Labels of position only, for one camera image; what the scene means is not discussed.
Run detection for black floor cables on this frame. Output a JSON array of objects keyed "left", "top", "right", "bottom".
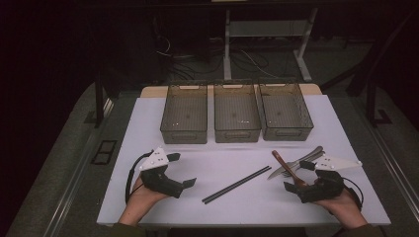
[{"left": 152, "top": 33, "right": 288, "bottom": 82}]

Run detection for white metal desk frame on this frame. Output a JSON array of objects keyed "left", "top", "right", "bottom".
[{"left": 222, "top": 7, "right": 319, "bottom": 83}]

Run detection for smoky clear plastic bin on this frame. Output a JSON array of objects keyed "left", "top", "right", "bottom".
[
  {"left": 212, "top": 81, "right": 262, "bottom": 144},
  {"left": 159, "top": 82, "right": 209, "bottom": 145},
  {"left": 257, "top": 80, "right": 314, "bottom": 142}
]

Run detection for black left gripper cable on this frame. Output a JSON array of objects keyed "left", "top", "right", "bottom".
[{"left": 125, "top": 150, "right": 155, "bottom": 205}]

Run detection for black floor frame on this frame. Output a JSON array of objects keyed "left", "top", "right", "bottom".
[{"left": 91, "top": 139, "right": 119, "bottom": 166}]

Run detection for black chopstick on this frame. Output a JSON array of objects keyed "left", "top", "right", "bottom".
[
  {"left": 201, "top": 165, "right": 271, "bottom": 202},
  {"left": 203, "top": 167, "right": 273, "bottom": 205}
]

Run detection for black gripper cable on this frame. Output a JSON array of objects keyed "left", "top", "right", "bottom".
[
  {"left": 342, "top": 177, "right": 366, "bottom": 212},
  {"left": 125, "top": 150, "right": 155, "bottom": 205}
]

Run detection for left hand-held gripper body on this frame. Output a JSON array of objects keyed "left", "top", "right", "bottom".
[{"left": 138, "top": 146, "right": 186, "bottom": 199}]

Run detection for steel table knife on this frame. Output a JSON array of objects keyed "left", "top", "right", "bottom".
[{"left": 267, "top": 145, "right": 325, "bottom": 181}]

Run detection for white floor cable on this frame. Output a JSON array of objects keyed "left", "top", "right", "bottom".
[{"left": 241, "top": 48, "right": 282, "bottom": 80}]

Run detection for black metal stand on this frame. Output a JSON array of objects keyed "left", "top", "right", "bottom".
[
  {"left": 366, "top": 77, "right": 393, "bottom": 128},
  {"left": 93, "top": 70, "right": 115, "bottom": 129}
]

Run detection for person's right hand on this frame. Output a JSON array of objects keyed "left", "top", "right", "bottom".
[{"left": 314, "top": 189, "right": 368, "bottom": 228}]

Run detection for steel fork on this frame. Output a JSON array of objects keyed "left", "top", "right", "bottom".
[{"left": 281, "top": 151, "right": 327, "bottom": 178}]

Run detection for brown wooden spoon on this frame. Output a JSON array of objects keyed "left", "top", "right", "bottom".
[{"left": 271, "top": 149, "right": 309, "bottom": 189}]

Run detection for person's left hand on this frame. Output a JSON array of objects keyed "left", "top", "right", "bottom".
[{"left": 129, "top": 176, "right": 170, "bottom": 211}]

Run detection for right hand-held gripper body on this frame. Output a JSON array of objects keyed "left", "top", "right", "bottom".
[{"left": 293, "top": 155, "right": 364, "bottom": 203}]

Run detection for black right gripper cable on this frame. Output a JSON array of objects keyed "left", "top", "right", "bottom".
[{"left": 342, "top": 177, "right": 366, "bottom": 212}]

